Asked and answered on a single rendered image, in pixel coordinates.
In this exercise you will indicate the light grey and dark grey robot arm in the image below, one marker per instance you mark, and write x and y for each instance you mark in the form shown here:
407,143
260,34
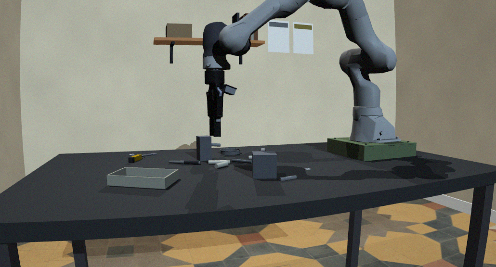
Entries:
372,57

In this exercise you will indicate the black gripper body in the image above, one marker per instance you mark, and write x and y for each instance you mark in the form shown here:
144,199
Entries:
214,78

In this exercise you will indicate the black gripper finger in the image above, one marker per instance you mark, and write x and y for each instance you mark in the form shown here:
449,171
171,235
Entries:
217,111
210,112

